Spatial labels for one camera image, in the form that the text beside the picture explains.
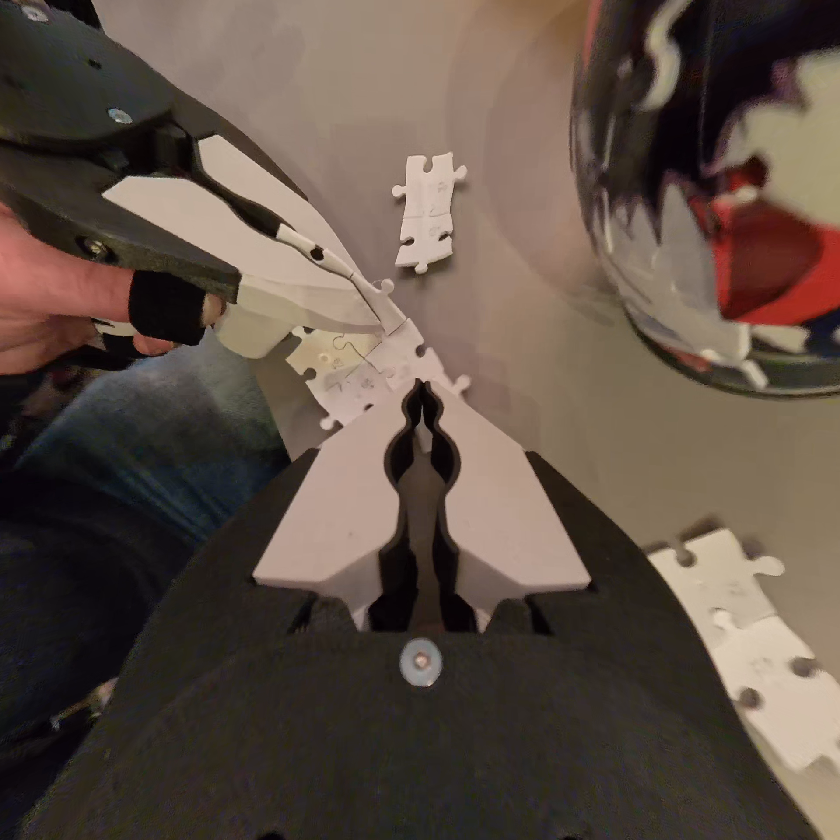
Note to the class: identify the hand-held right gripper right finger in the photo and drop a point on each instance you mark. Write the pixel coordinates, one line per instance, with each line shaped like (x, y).
(518, 525)

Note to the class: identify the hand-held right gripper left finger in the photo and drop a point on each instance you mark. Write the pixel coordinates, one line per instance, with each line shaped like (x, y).
(328, 525)

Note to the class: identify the two joined puzzle pieces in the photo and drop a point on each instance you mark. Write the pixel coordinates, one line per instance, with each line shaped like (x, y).
(430, 216)

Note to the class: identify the colourful puzzle ball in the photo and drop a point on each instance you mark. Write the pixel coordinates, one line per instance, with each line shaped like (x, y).
(656, 131)

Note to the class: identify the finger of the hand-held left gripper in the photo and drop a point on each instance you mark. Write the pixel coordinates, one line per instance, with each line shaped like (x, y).
(197, 223)
(262, 177)

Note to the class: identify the wide puzzle piece section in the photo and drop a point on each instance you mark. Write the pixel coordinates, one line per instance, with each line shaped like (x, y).
(741, 604)

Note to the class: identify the person's jeans leg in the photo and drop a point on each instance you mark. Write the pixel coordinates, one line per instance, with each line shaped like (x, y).
(144, 446)

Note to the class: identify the curved puzzle piece strip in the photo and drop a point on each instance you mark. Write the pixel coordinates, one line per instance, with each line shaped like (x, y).
(348, 374)

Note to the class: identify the person's left hand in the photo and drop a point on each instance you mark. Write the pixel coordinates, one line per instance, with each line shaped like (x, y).
(52, 295)

